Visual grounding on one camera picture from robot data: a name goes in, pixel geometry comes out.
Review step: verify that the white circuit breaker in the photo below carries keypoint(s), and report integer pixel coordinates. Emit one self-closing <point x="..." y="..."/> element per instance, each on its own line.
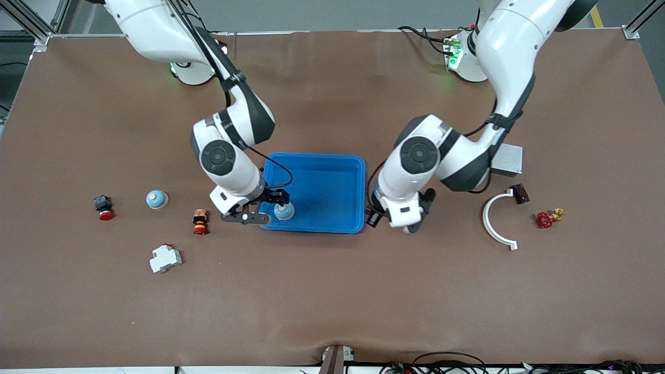
<point x="163" y="258"/>

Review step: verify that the blue plastic tray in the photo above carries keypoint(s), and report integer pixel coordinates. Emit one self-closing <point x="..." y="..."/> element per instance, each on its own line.
<point x="322" y="182"/>

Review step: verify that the aluminium frame profile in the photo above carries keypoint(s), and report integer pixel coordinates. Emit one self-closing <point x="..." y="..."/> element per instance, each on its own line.
<point x="631" y="32"/>
<point x="40" y="39"/>

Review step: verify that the silver metal box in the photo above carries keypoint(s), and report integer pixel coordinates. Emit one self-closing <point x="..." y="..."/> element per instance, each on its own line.
<point x="509" y="161"/>

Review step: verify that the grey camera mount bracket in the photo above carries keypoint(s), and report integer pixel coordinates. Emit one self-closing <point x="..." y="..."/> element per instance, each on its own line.
<point x="335" y="361"/>

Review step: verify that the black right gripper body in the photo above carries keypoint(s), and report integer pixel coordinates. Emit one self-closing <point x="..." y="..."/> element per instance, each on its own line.
<point x="270" y="196"/>

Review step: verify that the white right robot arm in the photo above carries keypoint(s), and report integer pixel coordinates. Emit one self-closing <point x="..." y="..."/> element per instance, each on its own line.
<point x="150" y="31"/>

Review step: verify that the black red emergency stop button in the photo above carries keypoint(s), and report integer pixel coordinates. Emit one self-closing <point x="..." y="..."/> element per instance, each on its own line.
<point x="105" y="214"/>

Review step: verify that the orange red push button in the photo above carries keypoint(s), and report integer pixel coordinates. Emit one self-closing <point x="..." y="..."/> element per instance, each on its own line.
<point x="200" y="215"/>

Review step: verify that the white semicircular bracket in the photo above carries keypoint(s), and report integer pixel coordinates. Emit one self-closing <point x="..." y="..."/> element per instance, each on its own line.
<point x="485" y="218"/>

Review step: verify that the small black display module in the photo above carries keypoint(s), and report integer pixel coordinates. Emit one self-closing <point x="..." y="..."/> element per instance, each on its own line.
<point x="374" y="221"/>

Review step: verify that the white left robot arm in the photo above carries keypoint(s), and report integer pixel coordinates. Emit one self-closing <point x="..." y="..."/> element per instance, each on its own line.
<point x="509" y="41"/>

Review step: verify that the brass valve red handwheel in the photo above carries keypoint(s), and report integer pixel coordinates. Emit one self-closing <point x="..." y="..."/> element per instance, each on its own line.
<point x="544" y="220"/>

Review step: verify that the brown cylindrical capacitor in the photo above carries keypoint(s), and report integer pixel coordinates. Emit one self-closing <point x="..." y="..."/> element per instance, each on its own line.
<point x="520" y="194"/>

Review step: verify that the green-lit base connector box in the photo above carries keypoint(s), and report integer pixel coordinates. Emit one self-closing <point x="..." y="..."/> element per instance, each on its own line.
<point x="453" y="52"/>

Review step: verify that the light blue call bell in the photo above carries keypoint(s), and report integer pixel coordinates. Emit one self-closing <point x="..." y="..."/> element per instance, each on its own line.
<point x="157" y="199"/>
<point x="284" y="212"/>

